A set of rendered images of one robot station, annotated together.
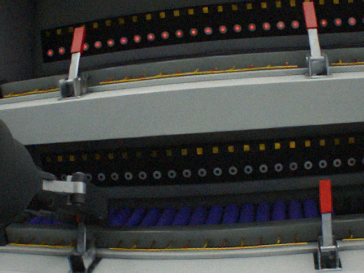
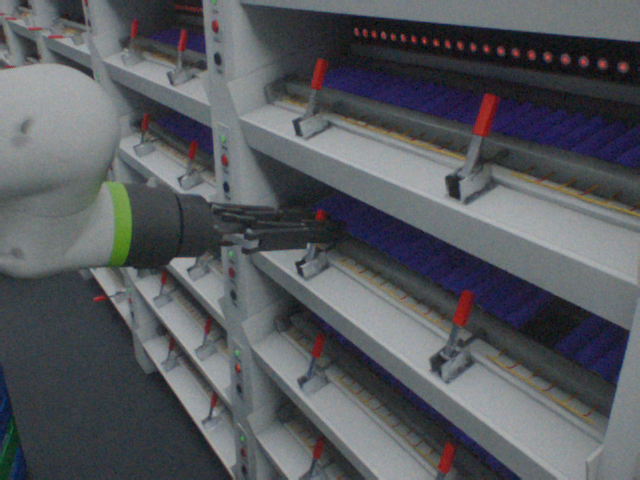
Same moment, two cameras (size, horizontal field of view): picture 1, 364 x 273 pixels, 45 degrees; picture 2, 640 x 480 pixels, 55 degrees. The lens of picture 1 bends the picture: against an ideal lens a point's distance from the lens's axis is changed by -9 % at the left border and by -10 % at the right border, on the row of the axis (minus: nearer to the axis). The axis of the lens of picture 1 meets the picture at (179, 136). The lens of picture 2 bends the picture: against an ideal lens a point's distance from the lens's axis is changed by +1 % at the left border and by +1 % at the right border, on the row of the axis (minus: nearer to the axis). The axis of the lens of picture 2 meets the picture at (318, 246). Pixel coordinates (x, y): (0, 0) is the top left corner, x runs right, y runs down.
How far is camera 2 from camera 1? 0.50 m
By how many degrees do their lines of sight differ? 52
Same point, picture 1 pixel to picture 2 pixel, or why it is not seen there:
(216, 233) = (406, 283)
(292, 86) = (427, 201)
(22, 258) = not seen: hidden behind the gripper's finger
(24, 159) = (198, 225)
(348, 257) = (474, 375)
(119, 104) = (325, 161)
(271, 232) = (442, 307)
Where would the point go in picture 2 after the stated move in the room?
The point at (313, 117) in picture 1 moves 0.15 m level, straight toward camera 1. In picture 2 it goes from (445, 236) to (304, 270)
